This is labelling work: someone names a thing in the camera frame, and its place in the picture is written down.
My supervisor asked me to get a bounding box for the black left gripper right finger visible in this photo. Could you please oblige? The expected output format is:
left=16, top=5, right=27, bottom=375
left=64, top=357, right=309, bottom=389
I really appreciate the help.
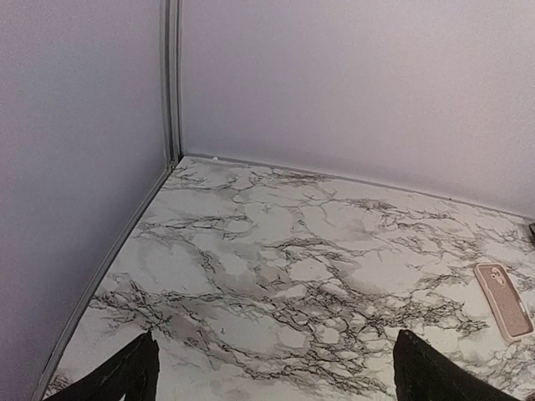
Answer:
left=393, top=330, right=514, bottom=400

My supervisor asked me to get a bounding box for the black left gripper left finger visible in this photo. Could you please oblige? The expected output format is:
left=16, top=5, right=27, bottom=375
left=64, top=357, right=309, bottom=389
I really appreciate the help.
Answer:
left=49, top=332, right=160, bottom=401

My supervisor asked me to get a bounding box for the pink phone case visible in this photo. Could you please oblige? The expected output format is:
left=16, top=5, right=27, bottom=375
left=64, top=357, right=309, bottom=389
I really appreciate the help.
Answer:
left=474, top=263, right=534, bottom=343

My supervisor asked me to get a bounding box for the black patterned rectangular plate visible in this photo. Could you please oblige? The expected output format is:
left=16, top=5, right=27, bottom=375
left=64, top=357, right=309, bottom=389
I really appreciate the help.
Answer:
left=528, top=222, right=535, bottom=245

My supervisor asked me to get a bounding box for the left aluminium corner post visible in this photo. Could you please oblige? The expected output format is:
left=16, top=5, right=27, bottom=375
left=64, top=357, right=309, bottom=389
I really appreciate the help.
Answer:
left=160, top=0, right=183, bottom=170

